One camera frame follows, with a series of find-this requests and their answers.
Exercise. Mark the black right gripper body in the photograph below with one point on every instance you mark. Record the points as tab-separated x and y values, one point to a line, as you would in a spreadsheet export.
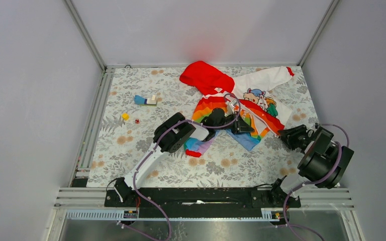
302	134

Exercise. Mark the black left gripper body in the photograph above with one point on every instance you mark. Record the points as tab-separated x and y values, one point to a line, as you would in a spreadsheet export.
231	127

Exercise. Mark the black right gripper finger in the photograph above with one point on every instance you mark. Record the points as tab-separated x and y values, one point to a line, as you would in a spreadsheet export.
287	134
291	144

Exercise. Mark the rainbow red white kids jacket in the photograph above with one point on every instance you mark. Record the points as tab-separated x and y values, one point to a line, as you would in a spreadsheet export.
258	108

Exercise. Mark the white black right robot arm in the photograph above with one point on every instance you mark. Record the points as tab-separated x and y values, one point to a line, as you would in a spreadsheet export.
322	166

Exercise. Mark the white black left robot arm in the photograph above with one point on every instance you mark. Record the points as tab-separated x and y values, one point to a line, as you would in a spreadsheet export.
171	136

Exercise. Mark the blue white toy block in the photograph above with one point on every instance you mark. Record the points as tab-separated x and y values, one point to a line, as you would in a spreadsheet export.
151	101

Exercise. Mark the floral patterned table mat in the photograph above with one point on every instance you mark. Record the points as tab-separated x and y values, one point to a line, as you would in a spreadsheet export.
221	162

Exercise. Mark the small yellow cube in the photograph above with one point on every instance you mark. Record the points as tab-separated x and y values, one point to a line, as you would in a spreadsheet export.
125	116

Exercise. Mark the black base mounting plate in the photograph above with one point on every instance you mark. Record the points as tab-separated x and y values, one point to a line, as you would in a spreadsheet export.
241	203

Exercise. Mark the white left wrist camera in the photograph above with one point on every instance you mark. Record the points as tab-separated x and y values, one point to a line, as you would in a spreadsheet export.
232	107

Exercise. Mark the aluminium frame rails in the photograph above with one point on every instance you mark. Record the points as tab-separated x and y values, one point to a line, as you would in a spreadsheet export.
58	219

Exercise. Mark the grey slotted cable duct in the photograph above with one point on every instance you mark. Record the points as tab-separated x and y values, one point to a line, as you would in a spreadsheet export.
102	214

